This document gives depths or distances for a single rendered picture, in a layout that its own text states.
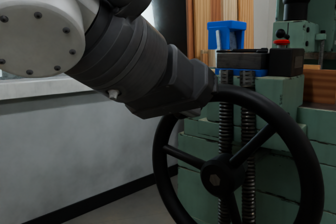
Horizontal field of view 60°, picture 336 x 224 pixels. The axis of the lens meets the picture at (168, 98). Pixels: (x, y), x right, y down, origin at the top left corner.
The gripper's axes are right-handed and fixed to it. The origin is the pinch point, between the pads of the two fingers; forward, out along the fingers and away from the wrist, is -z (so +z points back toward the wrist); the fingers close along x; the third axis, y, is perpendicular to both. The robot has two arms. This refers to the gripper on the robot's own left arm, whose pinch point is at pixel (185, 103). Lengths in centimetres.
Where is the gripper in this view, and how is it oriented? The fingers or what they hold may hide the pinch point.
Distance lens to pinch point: 39.6
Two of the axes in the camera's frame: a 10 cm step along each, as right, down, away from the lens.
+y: 0.4, -9.0, 4.3
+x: 8.4, -2.0, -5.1
